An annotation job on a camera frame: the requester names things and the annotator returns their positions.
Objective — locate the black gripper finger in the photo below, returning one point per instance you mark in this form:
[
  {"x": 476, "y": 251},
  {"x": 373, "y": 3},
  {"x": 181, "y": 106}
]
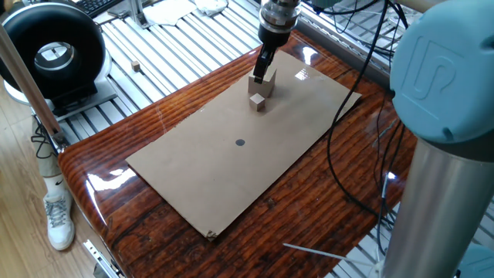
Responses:
[{"x": 264, "y": 63}]

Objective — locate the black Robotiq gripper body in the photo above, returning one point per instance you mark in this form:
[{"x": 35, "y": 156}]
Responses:
[{"x": 276, "y": 36}]

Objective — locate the large wooden block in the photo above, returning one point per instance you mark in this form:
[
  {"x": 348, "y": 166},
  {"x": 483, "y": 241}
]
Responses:
[{"x": 269, "y": 88}]

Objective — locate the small wooden block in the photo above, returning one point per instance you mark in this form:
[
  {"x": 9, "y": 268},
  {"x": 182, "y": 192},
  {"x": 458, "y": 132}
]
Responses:
[{"x": 256, "y": 102}]

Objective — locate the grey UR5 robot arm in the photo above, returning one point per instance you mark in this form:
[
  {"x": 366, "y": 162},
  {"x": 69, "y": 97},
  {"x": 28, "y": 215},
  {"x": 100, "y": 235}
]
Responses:
[{"x": 444, "y": 77}]

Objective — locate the black round mark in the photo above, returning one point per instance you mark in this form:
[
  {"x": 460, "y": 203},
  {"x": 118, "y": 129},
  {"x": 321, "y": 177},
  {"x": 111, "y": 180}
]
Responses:
[{"x": 240, "y": 142}]

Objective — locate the white crumpled cloth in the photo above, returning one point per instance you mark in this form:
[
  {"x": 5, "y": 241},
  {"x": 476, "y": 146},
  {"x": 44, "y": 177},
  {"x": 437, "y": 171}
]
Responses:
[{"x": 210, "y": 5}]

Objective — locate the white paper sheet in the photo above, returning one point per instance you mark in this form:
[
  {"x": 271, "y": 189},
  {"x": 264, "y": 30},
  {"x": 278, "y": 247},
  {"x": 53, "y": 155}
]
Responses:
[{"x": 170, "y": 11}]

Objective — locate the brown cardboard sheet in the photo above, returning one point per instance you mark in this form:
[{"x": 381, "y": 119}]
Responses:
[{"x": 216, "y": 181}]

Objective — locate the tiny wooden cube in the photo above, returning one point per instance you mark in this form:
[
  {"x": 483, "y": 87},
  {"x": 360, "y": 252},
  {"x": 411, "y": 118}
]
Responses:
[{"x": 135, "y": 66}]

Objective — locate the short aluminium upright profile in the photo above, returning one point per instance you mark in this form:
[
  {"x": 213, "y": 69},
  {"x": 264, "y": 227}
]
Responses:
[{"x": 137, "y": 13}]

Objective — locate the black keyboard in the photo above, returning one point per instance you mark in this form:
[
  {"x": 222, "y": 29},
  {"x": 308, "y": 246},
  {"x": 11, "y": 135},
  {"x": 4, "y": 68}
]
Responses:
[{"x": 96, "y": 5}]

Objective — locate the white zip tie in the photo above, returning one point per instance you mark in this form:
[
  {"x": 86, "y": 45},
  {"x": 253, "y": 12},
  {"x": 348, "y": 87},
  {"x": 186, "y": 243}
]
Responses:
[{"x": 328, "y": 255}]

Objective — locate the person leg beige trousers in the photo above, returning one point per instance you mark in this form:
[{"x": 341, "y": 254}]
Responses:
[{"x": 46, "y": 162}]

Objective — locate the white sneaker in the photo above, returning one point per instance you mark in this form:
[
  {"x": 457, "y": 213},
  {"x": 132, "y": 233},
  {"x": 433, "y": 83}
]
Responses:
[{"x": 59, "y": 224}]

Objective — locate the grey aluminium table rail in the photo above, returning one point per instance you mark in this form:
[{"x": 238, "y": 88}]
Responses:
[{"x": 339, "y": 46}]

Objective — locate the metal drawer rail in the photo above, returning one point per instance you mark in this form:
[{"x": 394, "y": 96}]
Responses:
[{"x": 96, "y": 255}]

